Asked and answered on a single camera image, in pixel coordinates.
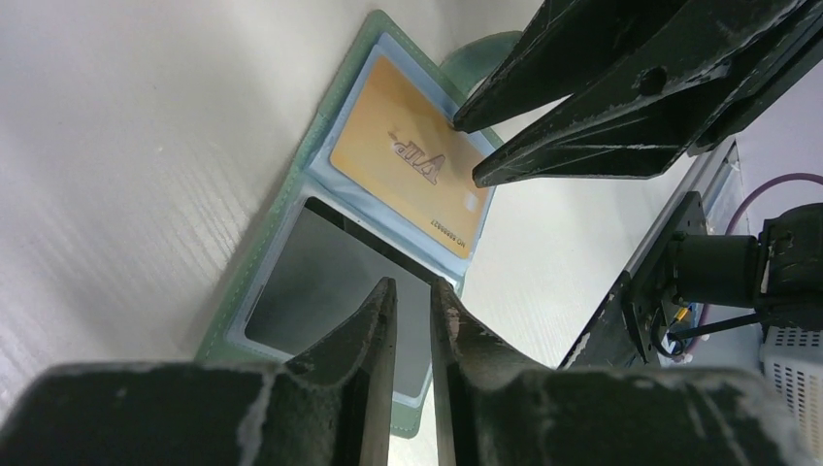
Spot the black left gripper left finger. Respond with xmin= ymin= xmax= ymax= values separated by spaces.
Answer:
xmin=1 ymin=278 xmax=397 ymax=465

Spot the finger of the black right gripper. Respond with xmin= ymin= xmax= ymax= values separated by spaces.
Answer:
xmin=453 ymin=0 xmax=684 ymax=133
xmin=473 ymin=1 xmax=822 ymax=187

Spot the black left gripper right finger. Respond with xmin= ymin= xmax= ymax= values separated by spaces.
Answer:
xmin=430 ymin=279 xmax=814 ymax=465

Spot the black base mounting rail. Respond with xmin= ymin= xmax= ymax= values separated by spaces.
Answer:
xmin=557 ymin=138 xmax=741 ymax=371

